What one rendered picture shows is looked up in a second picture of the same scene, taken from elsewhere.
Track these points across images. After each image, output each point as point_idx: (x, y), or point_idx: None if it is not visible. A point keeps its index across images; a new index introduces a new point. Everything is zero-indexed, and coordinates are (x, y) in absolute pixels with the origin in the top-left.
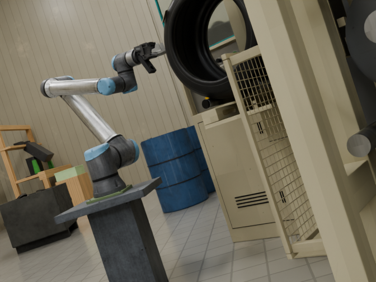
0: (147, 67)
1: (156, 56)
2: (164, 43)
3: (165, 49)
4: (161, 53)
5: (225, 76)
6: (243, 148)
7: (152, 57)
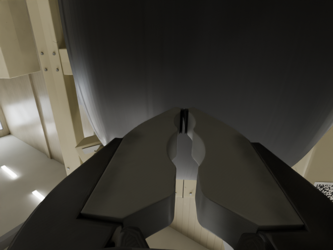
0: None
1: (260, 244)
2: (81, 93)
3: (88, 76)
4: (168, 128)
5: None
6: None
7: (123, 247)
